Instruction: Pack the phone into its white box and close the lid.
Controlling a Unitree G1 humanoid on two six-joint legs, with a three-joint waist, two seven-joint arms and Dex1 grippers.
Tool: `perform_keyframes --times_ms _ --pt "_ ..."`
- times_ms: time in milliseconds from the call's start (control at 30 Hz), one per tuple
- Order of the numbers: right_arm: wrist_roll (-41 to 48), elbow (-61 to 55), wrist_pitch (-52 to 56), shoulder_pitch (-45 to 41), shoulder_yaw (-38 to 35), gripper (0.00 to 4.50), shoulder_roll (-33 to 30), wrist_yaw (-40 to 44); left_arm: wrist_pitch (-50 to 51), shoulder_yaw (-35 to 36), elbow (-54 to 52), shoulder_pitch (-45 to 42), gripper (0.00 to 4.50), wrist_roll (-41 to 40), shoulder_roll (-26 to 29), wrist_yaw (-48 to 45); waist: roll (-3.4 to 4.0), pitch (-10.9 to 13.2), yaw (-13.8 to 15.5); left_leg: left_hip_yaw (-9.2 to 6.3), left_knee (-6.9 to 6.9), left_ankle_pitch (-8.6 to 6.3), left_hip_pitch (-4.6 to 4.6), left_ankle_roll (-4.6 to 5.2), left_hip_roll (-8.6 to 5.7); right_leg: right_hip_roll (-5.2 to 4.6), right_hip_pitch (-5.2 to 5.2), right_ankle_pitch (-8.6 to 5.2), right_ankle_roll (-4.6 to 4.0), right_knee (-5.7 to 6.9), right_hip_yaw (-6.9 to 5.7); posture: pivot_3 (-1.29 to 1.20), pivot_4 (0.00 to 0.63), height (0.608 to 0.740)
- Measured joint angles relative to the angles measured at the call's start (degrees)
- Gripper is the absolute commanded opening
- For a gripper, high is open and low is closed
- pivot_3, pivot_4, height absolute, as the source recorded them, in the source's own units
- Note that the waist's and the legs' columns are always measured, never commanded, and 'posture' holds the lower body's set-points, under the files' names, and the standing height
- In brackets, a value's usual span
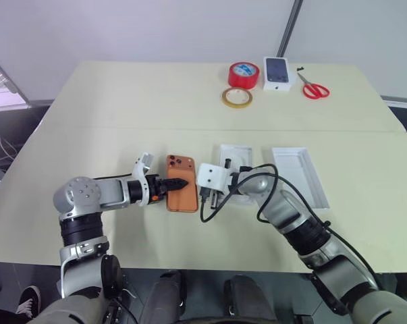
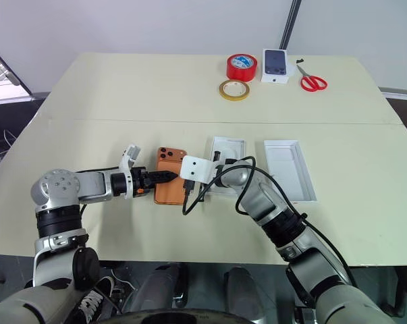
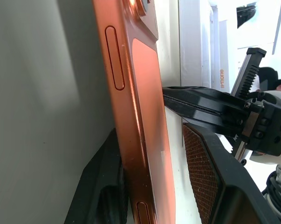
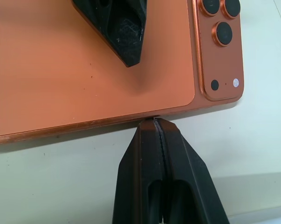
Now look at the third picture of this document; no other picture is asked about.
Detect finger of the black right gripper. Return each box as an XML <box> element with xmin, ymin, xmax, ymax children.
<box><xmin>162</xmin><ymin>85</ymin><xmax>251</xmax><ymax>115</ymax></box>
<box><xmin>164</xmin><ymin>99</ymin><xmax>247</xmax><ymax>141</ymax></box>

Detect orange smartphone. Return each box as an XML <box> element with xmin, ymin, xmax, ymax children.
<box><xmin>92</xmin><ymin>0</ymin><xmax>178</xmax><ymax>224</ymax></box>

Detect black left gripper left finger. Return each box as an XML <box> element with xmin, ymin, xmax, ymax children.
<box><xmin>64</xmin><ymin>127</ymin><xmax>130</xmax><ymax>224</ymax></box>

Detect dark background object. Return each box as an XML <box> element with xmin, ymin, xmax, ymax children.
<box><xmin>236</xmin><ymin>0</ymin><xmax>256</xmax><ymax>29</ymax></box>

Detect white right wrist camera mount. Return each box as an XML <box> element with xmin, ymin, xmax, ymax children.
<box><xmin>245</xmin><ymin>90</ymin><xmax>281</xmax><ymax>170</ymax></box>

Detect white phone box orange print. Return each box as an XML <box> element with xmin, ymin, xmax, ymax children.
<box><xmin>178</xmin><ymin>0</ymin><xmax>232</xmax><ymax>94</ymax></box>

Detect person with black hair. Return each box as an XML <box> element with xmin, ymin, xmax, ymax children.
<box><xmin>258</xmin><ymin>67</ymin><xmax>281</xmax><ymax>94</ymax></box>

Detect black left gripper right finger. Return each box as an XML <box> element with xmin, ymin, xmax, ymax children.
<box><xmin>182</xmin><ymin>122</ymin><xmax>281</xmax><ymax>224</ymax></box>

